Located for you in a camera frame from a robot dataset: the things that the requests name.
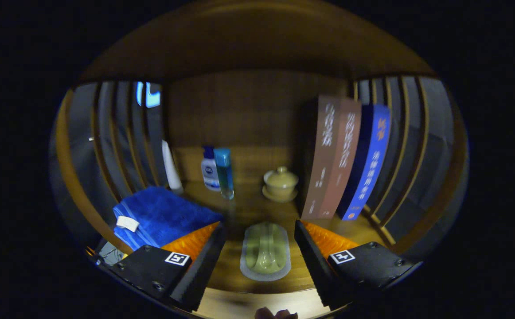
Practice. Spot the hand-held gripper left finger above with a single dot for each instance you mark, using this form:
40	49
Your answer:
200	268

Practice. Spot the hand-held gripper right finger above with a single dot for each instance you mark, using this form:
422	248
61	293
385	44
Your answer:
317	268

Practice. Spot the wooden countertop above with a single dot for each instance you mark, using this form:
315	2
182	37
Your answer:
248	208

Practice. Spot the wooden cabinet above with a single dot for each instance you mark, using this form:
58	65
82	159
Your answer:
248	110

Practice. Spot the blue folded towel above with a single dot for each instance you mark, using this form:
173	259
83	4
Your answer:
164	212

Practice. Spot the beige lidded teacup with saucer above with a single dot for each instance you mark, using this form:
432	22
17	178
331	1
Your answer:
280	184

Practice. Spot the white bottle with blue cap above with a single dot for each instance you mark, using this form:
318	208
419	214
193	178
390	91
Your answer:
209	175

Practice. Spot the teal clear bottle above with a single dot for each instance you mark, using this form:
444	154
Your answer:
224	175

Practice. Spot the white tube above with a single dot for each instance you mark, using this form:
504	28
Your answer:
171	173

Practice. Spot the dark brown book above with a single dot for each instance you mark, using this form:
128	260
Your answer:
324	168

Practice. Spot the reddish brown book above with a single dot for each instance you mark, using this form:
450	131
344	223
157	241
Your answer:
344	164

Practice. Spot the blue book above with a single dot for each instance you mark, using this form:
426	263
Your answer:
368	173

